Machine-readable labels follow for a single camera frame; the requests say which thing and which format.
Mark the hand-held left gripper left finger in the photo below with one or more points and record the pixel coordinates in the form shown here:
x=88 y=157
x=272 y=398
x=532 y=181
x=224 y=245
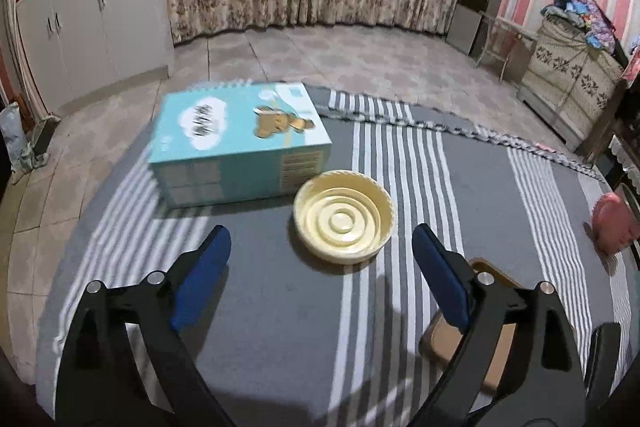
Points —
x=202 y=279

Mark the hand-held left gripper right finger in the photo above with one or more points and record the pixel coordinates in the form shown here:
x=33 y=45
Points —
x=442 y=277

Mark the cream round plastic lid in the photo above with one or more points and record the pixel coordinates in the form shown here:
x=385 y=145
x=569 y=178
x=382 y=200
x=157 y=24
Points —
x=345 y=217

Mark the brown cardboard piece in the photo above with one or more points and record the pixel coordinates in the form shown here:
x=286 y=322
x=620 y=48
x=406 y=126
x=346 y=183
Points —
x=500 y=352

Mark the grey striped mat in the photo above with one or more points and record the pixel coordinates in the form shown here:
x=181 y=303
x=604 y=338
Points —
x=300 y=347

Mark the light blue cardboard box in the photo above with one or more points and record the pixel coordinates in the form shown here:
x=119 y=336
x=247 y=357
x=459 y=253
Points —
x=235 y=127

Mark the pink cup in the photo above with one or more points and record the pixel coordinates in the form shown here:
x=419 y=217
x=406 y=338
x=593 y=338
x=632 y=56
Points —
x=612 y=227

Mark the black rectangular case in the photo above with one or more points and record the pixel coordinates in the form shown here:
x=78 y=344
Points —
x=602 y=357

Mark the white lace cloth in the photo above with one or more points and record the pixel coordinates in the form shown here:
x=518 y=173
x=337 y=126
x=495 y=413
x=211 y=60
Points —
x=625 y=157

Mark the white plastic bag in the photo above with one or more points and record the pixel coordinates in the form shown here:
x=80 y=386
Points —
x=11 y=137

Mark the cloth covered cabinet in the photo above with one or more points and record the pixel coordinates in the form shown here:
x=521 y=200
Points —
x=565 y=72

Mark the wooden stool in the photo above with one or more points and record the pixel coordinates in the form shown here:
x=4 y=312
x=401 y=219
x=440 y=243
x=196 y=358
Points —
x=505 y=27

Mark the dark water dispenser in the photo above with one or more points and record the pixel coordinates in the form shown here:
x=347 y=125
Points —
x=470 y=7

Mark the white cabinet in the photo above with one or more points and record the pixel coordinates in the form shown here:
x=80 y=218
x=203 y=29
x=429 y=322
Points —
x=115 y=17

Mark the pile of colourful clothes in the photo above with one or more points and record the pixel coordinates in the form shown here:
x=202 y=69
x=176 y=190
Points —
x=580 y=14

